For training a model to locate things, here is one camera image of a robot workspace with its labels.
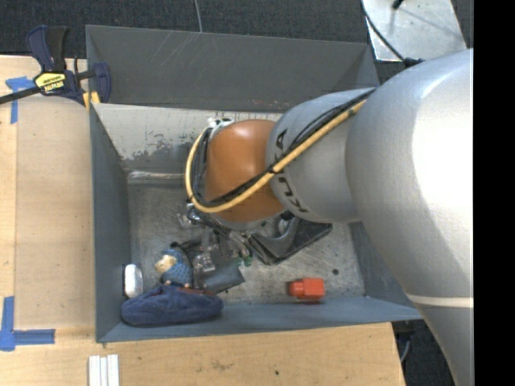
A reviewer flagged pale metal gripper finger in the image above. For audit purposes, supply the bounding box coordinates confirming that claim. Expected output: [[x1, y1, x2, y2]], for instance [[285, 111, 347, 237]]
[[192, 253, 216, 290]]

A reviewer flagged dark grey flat piece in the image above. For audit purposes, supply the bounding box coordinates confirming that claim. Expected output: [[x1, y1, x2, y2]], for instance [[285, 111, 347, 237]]
[[204, 264, 247, 296]]

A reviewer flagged toy bear in blue knit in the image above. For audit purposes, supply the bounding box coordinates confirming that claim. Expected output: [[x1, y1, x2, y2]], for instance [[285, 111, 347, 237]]
[[154, 248, 195, 290]]

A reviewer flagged dark blue cloth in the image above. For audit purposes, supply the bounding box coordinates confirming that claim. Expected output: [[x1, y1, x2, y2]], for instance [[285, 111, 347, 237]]
[[120, 284, 225, 328]]

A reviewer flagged white oval object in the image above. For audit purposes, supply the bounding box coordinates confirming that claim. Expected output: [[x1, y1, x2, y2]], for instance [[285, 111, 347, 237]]
[[123, 263, 145, 299]]

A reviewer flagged black angular plastic object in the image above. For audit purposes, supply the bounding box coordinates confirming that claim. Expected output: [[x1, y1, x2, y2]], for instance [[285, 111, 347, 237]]
[[249, 215, 335, 266]]

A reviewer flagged red plastic block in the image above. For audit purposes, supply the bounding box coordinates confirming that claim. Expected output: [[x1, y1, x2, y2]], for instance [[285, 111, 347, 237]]
[[286, 277, 326, 304]]

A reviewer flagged pale wood flat board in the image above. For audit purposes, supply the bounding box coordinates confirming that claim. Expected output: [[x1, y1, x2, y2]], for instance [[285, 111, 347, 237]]
[[14, 94, 98, 331]]

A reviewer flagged grey metal bin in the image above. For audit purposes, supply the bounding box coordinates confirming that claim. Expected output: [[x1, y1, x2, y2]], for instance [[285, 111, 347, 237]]
[[84, 24, 423, 344]]

